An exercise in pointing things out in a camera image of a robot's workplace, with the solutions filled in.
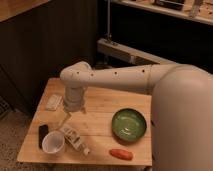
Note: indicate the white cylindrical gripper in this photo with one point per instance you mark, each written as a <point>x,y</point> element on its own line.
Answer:
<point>73,101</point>

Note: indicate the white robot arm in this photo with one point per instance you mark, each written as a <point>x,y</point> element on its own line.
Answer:
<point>181,108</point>

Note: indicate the white ceramic cup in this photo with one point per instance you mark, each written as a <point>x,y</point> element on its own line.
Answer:
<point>53,143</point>

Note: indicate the black phone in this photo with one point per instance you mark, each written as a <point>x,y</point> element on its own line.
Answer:
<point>43,131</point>

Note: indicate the wooden table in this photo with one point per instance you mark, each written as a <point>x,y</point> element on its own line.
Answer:
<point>93,124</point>

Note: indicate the green bowl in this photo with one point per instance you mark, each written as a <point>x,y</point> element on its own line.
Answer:
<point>128,125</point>

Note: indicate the orange carrot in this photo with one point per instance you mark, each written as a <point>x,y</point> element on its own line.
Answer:
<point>121,154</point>

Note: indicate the metal shelf frame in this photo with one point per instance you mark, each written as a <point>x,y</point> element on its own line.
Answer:
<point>157,31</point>

